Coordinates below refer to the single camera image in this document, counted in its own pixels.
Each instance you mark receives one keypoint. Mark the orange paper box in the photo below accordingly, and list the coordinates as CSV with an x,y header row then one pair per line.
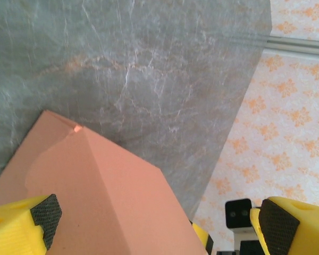
x,y
95,199

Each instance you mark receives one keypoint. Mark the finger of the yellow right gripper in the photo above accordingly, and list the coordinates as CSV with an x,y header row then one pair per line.
x,y
206,239

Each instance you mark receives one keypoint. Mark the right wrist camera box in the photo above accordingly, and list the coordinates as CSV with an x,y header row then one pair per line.
x,y
238,212

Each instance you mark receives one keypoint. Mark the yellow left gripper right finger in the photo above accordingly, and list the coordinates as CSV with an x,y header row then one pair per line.
x,y
308,233

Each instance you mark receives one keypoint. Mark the aluminium frame post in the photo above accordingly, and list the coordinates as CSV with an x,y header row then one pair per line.
x,y
297,45

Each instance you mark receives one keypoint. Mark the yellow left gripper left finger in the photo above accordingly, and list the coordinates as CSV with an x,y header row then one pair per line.
x,y
13,228

